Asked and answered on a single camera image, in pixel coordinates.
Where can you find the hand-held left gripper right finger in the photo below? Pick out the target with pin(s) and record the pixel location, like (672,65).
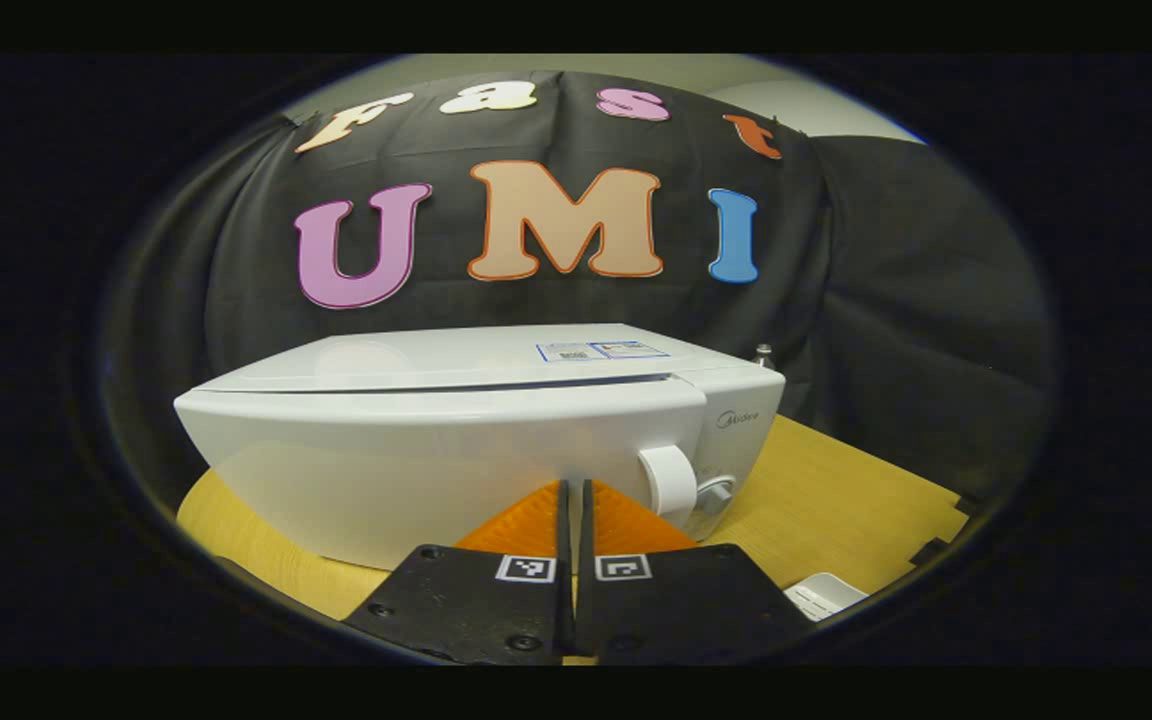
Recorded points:
(686,605)

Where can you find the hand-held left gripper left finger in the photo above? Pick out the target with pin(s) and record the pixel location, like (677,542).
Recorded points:
(466,610)

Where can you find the white microwave oven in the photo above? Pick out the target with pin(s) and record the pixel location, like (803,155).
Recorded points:
(416,440)

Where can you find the white rectangular tray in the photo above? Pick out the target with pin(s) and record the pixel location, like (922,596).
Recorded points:
(826,597)

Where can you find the small pink label bottle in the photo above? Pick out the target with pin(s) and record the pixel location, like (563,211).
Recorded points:
(764,354)

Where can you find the black table edge bracket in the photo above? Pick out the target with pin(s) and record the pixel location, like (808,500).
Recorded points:
(966,505)
(929,552)

